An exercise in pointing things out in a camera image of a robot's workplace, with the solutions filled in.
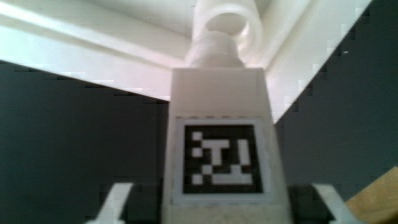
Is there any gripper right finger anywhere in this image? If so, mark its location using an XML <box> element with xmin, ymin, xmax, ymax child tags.
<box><xmin>312</xmin><ymin>183</ymin><xmax>362</xmax><ymax>224</ymax></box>

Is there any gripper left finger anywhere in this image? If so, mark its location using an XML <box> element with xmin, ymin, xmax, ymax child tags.
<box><xmin>85</xmin><ymin>183</ymin><xmax>133</xmax><ymax>224</ymax></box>

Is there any white table leg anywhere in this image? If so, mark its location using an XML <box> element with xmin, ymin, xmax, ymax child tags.
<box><xmin>161</xmin><ymin>31</ymin><xmax>293</xmax><ymax>224</ymax></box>

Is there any white square tabletop part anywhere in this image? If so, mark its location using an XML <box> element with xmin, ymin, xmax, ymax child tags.
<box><xmin>0</xmin><ymin>0</ymin><xmax>373</xmax><ymax>118</ymax></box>

